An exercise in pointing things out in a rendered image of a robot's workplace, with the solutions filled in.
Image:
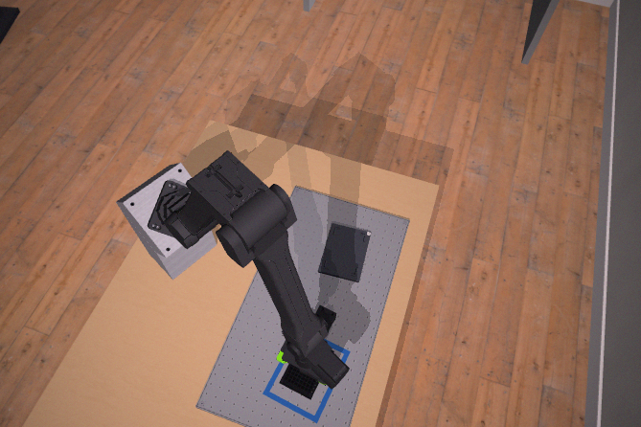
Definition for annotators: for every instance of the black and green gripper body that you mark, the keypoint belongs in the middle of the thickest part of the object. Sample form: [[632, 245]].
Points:
[[303, 367]]

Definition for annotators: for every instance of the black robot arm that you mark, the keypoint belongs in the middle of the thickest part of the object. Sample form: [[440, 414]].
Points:
[[254, 219]]

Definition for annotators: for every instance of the blue tape outline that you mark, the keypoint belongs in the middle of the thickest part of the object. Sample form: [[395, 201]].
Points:
[[295, 408]]

